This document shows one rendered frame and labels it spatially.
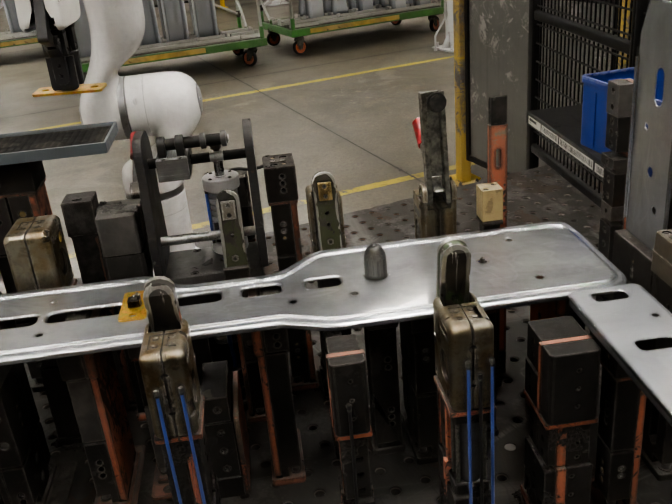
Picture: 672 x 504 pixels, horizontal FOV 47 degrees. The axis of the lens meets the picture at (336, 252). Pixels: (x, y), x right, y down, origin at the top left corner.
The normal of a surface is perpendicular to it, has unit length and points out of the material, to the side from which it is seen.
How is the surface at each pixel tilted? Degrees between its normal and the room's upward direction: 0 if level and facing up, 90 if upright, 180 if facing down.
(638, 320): 0
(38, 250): 90
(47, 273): 90
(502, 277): 0
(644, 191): 90
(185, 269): 0
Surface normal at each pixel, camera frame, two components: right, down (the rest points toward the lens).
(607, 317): -0.08, -0.91
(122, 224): 0.12, 0.40
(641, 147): -0.99, 0.13
